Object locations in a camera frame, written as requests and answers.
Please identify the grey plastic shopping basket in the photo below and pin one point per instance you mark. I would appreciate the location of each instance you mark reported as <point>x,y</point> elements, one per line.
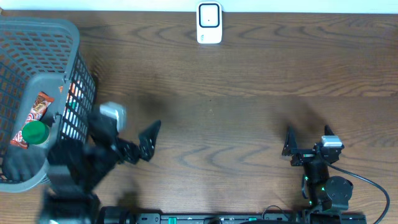
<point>40,55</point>

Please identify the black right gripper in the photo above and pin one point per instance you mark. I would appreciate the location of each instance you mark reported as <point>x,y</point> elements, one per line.
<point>304,155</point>

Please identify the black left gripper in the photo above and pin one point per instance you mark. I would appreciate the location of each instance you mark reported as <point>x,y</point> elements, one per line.
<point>145,148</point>

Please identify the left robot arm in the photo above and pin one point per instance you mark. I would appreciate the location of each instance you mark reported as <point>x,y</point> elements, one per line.
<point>76,168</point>

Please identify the red chocolate bar wrapper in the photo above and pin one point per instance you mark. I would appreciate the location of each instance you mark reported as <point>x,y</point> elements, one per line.
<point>37,111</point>

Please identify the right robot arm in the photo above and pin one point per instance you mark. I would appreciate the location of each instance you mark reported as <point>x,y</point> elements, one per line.
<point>328,195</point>

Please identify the green lid jar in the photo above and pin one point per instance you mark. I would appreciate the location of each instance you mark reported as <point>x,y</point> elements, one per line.
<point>35,132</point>

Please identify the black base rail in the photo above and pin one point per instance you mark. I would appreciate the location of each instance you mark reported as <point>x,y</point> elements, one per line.
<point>248,218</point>

